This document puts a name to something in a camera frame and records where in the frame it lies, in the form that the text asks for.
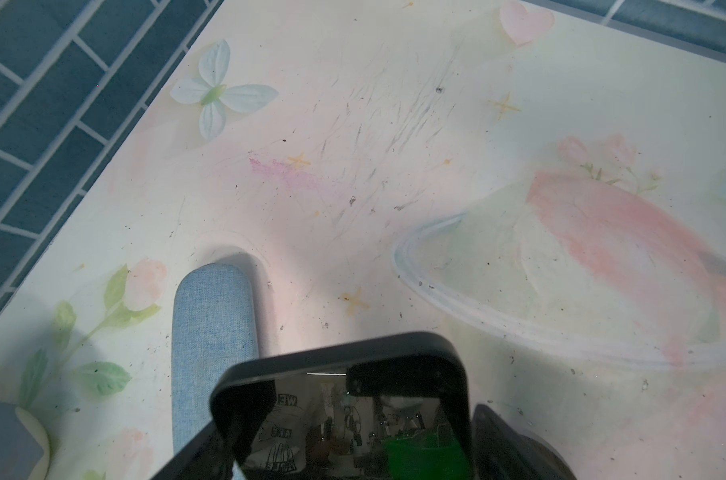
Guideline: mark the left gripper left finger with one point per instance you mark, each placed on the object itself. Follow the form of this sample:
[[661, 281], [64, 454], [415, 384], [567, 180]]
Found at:
[[205, 457]]

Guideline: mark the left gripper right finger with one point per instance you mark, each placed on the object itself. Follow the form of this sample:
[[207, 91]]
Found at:
[[499, 452]]

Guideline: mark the phone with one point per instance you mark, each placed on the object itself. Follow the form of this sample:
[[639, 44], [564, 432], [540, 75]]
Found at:
[[394, 407]]

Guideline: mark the blue glasses case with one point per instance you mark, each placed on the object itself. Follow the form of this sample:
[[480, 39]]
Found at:
[[213, 328]]

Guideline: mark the lavender ceramic cup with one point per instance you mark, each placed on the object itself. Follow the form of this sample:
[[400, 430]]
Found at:
[[25, 451]]

